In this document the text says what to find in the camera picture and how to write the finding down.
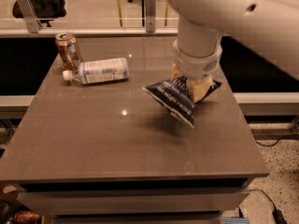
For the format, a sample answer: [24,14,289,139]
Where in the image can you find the black office chair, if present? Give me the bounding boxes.
[12,0,67,28]

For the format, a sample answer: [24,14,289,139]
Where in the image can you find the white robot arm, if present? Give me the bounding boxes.
[167,0,299,103]

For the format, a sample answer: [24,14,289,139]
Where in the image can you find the clear plastic water bottle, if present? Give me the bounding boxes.
[63,58,129,85]

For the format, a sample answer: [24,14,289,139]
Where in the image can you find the blue chip bag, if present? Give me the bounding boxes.
[144,76,221,128]

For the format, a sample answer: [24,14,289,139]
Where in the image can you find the grey metal railing post left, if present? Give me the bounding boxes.
[16,0,41,34]

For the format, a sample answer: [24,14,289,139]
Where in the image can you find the grey table drawer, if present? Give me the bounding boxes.
[18,188,249,216]

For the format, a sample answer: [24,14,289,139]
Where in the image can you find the grey metal railing post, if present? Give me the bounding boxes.
[16,0,41,34]
[145,0,156,33]

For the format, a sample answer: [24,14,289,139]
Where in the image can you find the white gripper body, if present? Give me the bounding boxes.
[173,41,222,78]

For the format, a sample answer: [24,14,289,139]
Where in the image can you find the gold drink can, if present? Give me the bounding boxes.
[55,32,83,72]

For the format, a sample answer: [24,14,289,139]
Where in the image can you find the red can under table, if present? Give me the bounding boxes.
[14,210,40,224]

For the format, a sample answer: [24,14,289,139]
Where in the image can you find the black floor cable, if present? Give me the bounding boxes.
[255,135,299,147]

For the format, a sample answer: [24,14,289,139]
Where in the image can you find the black power cable with adapter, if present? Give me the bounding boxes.
[249,189,288,224]

